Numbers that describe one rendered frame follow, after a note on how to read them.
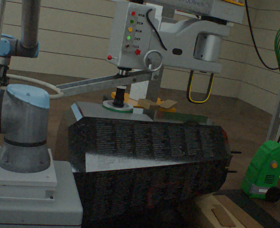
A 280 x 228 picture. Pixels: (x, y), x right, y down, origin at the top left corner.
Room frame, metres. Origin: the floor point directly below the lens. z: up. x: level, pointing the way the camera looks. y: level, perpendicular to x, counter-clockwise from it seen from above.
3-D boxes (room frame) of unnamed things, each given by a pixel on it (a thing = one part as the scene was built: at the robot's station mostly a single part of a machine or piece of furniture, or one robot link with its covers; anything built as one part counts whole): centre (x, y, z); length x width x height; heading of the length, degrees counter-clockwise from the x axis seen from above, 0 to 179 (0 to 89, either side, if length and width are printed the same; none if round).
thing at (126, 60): (2.42, 0.08, 1.36); 0.36 x 0.22 x 0.45; 119
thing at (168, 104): (3.12, -0.24, 0.80); 0.20 x 0.10 x 0.05; 152
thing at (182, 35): (2.56, -0.20, 1.35); 0.74 x 0.23 x 0.49; 119
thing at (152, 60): (2.34, -0.01, 1.24); 0.15 x 0.10 x 0.15; 119
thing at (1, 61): (1.86, 0.80, 1.14); 0.10 x 0.09 x 0.05; 150
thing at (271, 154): (3.31, -1.38, 0.43); 0.35 x 0.35 x 0.87; 8
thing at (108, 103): (2.38, 0.15, 0.89); 0.21 x 0.21 x 0.01
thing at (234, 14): (2.55, -0.15, 1.66); 0.96 x 0.25 x 0.17; 119
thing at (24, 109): (1.13, 0.39, 1.10); 0.17 x 0.15 x 0.18; 107
